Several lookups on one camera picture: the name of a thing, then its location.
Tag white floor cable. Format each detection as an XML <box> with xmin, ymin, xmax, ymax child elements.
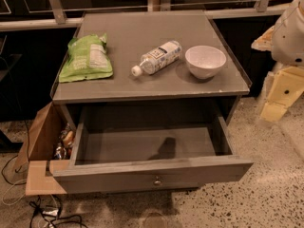
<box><xmin>1</xmin><ymin>178</ymin><xmax>29</xmax><ymax>207</ymax></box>

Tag grey top drawer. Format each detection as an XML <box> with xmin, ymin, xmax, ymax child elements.
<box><xmin>54</xmin><ymin>106</ymin><xmax>253</xmax><ymax>193</ymax></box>

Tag metal railing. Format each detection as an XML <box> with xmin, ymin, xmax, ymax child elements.
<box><xmin>0</xmin><ymin>0</ymin><xmax>292</xmax><ymax>32</ymax></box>

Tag white power adapter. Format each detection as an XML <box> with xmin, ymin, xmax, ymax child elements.
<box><xmin>42</xmin><ymin>208</ymin><xmax>60</xmax><ymax>217</ymax></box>

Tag clear plastic water bottle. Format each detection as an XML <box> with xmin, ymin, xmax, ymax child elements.
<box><xmin>131</xmin><ymin>41</ymin><xmax>182</xmax><ymax>77</ymax></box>

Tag brown cardboard box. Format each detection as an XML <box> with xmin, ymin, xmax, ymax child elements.
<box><xmin>14</xmin><ymin>103</ymin><xmax>68</xmax><ymax>196</ymax></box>

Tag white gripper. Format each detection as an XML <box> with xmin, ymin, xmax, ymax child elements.
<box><xmin>257</xmin><ymin>65</ymin><xmax>304</xmax><ymax>122</ymax></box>

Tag black floor cables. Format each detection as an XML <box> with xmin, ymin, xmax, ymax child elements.
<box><xmin>0</xmin><ymin>55</ymin><xmax>89</xmax><ymax>228</ymax></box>

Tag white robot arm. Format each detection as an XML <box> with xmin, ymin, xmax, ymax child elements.
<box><xmin>251</xmin><ymin>0</ymin><xmax>304</xmax><ymax>122</ymax></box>

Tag green snack bag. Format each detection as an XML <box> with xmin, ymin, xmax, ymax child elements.
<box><xmin>59</xmin><ymin>33</ymin><xmax>113</xmax><ymax>83</ymax></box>

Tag grey drawer cabinet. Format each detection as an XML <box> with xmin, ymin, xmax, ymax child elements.
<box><xmin>50</xmin><ymin>10</ymin><xmax>253</xmax><ymax>195</ymax></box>

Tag white bowl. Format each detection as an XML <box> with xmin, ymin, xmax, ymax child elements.
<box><xmin>185</xmin><ymin>46</ymin><xmax>227</xmax><ymax>79</ymax></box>

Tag snack packets in box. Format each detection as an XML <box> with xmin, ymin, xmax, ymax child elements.
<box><xmin>53</xmin><ymin>124</ymin><xmax>74</xmax><ymax>160</ymax></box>

